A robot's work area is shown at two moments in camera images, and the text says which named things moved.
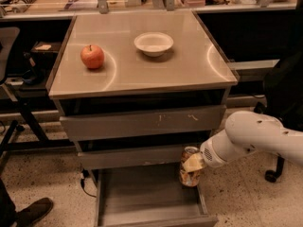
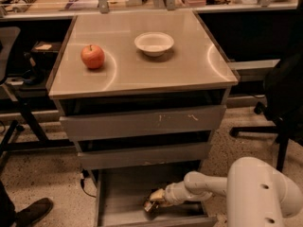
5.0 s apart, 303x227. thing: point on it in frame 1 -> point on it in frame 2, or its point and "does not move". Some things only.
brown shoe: (36, 211) does not move
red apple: (92, 57) does not move
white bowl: (153, 43) does not move
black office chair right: (283, 95) does not move
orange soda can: (189, 179) -> (149, 205)
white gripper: (208, 155) -> (170, 193)
